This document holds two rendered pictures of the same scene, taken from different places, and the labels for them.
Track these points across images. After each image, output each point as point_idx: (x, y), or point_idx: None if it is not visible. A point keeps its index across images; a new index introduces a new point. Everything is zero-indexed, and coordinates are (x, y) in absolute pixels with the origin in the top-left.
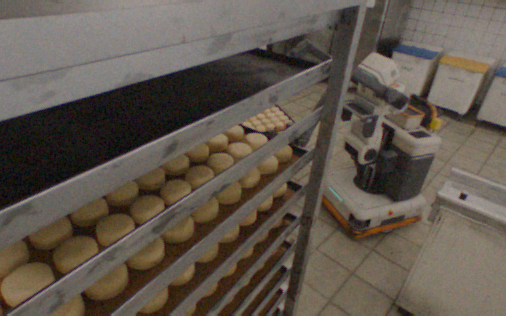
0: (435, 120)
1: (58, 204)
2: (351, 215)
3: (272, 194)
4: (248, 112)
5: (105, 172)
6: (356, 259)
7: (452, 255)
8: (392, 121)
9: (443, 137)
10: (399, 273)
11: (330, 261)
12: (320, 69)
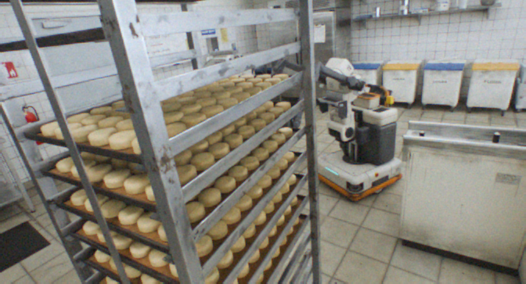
0: (389, 97)
1: (177, 23)
2: (347, 183)
3: (282, 92)
4: (257, 19)
5: (194, 16)
6: (360, 216)
7: (427, 181)
8: (358, 106)
9: (401, 121)
10: (396, 218)
11: (340, 221)
12: (293, 11)
